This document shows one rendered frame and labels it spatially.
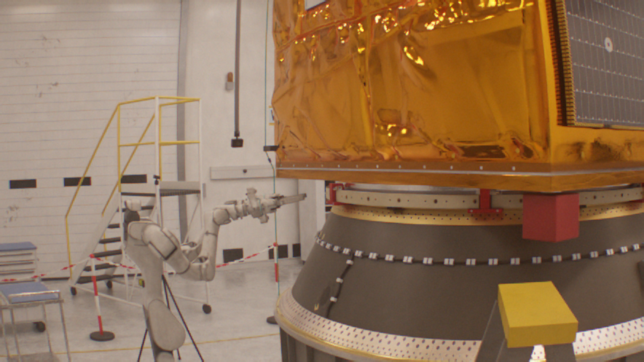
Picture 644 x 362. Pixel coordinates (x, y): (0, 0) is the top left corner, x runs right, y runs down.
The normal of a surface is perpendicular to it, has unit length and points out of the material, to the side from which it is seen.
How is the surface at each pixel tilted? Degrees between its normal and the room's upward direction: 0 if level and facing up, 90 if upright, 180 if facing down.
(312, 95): 86
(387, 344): 43
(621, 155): 91
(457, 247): 62
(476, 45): 90
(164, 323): 89
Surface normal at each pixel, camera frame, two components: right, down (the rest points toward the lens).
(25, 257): 0.65, 0.01
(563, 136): 0.46, -0.01
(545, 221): -0.88, 0.04
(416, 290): -0.52, -0.43
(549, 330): -0.21, 0.04
